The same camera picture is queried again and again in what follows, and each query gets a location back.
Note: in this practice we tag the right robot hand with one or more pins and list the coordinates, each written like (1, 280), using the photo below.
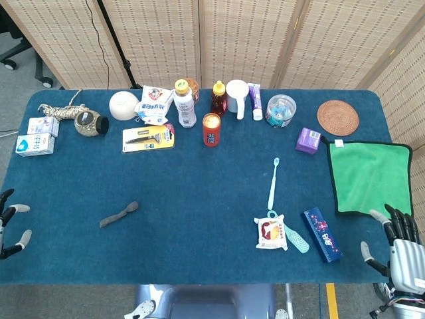
(406, 259)

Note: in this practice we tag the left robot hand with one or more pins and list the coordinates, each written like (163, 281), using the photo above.
(6, 219)

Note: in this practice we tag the blurred grey stick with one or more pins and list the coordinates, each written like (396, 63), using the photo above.
(116, 218)

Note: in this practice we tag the white carton blue print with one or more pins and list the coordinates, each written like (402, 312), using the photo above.
(34, 145)

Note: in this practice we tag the long dark blue box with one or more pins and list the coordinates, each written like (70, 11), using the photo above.
(321, 235)

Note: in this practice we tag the green microfibre cloth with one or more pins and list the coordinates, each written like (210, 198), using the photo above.
(370, 176)

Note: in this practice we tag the white box purple print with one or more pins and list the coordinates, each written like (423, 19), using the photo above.
(43, 126)

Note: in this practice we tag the mint green brush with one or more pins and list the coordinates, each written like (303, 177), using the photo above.
(297, 241)

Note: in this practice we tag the glass jar black lid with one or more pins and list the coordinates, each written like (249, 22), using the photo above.
(88, 123)

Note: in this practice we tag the white snack packet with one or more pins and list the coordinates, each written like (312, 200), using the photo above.
(270, 232)

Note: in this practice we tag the light blue toothbrush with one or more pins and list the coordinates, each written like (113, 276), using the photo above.
(273, 186)

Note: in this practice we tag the small purple box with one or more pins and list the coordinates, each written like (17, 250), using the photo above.
(308, 141)

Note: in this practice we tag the black office chair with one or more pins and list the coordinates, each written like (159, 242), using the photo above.
(38, 68)

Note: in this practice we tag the round rattan coaster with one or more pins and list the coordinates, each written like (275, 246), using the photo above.
(338, 118)

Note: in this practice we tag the razor in yellow blister pack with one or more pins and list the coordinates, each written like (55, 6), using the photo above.
(146, 139)

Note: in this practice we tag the white bowl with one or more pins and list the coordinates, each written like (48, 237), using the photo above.
(123, 105)

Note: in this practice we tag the white food bag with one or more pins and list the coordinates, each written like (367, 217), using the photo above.
(153, 104)

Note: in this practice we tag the clear plastic jar of clips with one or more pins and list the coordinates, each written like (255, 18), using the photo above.
(280, 111)

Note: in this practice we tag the blue felt table cover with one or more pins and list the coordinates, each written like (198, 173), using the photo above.
(199, 186)

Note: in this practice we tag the blue-grey robot torso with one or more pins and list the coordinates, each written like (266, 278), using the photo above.
(206, 302)

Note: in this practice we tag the white drink bottle yellow cap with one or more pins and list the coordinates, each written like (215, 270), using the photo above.
(184, 109)

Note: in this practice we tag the black tripod stand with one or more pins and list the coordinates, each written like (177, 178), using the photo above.
(113, 31)

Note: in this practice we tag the purple toothpaste tube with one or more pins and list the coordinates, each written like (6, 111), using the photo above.
(255, 99)

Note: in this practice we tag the red soda can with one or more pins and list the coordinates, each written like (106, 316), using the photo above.
(211, 131)

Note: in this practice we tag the small brown jar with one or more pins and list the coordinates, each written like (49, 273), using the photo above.
(194, 89)

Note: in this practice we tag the white mug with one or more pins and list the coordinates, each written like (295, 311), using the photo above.
(236, 96)

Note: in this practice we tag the honey bottle yellow cap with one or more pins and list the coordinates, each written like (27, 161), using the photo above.
(218, 101)

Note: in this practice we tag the bamboo folding screen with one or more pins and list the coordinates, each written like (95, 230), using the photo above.
(249, 40)

